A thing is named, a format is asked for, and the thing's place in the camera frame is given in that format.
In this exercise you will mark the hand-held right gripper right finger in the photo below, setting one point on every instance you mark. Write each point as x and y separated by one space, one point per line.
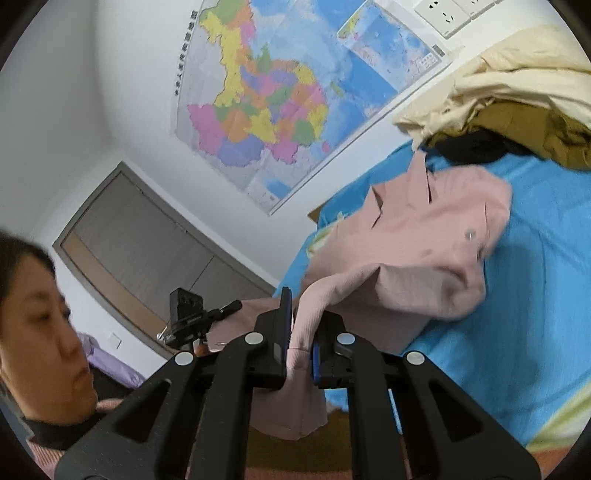
332 369

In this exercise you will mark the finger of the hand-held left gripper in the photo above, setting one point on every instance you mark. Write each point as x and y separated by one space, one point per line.
226 310

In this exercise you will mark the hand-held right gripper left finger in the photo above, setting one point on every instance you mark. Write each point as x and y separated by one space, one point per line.
286 318

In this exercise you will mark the pink jacket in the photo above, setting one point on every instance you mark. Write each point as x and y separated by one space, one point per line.
415 244

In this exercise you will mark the grey wooden door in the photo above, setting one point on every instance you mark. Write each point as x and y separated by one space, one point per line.
138 240

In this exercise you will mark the purple cloth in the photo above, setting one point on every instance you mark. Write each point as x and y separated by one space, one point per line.
115 364

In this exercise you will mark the brown wooden bed board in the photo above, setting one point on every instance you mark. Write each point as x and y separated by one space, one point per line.
316 216

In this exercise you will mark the person's upper body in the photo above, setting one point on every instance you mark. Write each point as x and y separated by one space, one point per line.
46 443

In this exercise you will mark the blue floral bed sheet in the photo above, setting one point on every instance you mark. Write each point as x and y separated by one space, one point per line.
531 300

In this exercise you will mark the black garment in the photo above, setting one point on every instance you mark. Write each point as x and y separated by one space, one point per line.
475 147

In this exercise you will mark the olive green garment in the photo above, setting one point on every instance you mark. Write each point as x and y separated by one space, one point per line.
545 129

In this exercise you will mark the cream garment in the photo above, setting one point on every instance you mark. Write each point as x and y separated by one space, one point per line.
517 69

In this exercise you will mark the small white wall switch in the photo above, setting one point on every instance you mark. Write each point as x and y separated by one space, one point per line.
113 341

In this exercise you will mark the colourful wall map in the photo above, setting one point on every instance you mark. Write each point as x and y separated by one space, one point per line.
277 92

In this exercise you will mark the white wall socket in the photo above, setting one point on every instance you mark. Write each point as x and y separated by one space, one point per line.
475 5
441 16

